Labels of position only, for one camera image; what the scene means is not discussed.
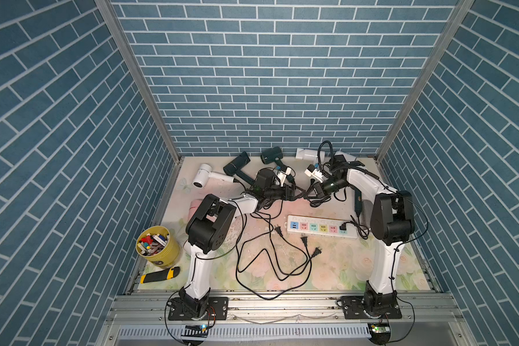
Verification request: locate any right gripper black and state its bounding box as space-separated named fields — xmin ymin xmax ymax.
xmin=303 ymin=179 xmax=347 ymax=201

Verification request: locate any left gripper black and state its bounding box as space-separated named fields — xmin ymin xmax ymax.
xmin=262 ymin=183 xmax=304 ymax=203

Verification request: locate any dark teal round hair dryer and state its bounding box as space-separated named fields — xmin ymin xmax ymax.
xmin=354 ymin=188 xmax=363 ymax=219

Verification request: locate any black cable of teal dryer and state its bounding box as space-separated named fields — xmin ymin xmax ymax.
xmin=339 ymin=213 xmax=371 ymax=240

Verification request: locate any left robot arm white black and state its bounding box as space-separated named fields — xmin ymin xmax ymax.
xmin=174 ymin=192 xmax=267 ymax=319

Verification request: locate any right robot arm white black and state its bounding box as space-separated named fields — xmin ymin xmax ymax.
xmin=321 ymin=168 xmax=415 ymax=319

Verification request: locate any dark green boxy hair dryer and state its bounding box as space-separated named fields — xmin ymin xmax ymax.
xmin=260 ymin=146 xmax=295 ymax=183

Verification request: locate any white boxy hair dryer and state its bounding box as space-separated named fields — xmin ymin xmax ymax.
xmin=295 ymin=148 xmax=325 ymax=162

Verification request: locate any white multicolour power strip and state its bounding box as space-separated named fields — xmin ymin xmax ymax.
xmin=285 ymin=215 xmax=358 ymax=239

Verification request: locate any dark green slim hair dryer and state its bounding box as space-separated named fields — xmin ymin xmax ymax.
xmin=223 ymin=151 xmax=255 ymax=187

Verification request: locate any white round hair dryer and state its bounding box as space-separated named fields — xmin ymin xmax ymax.
xmin=193 ymin=164 xmax=235 ymax=188

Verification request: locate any pink hair dryer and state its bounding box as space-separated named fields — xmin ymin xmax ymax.
xmin=188 ymin=199 xmax=203 ymax=221

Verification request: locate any yellow cup with small items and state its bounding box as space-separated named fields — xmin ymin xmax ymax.
xmin=135 ymin=226 xmax=182 ymax=268

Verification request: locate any black yellow utility knife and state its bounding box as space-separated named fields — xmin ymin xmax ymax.
xmin=140 ymin=267 xmax=181 ymax=284

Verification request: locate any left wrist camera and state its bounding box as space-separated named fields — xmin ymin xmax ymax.
xmin=276 ymin=167 xmax=292 ymax=187

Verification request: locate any black cable of white dryer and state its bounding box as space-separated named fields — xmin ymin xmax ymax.
xmin=234 ymin=179 xmax=322 ymax=300

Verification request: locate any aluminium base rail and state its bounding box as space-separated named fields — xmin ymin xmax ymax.
xmin=97 ymin=290 xmax=474 ymax=345

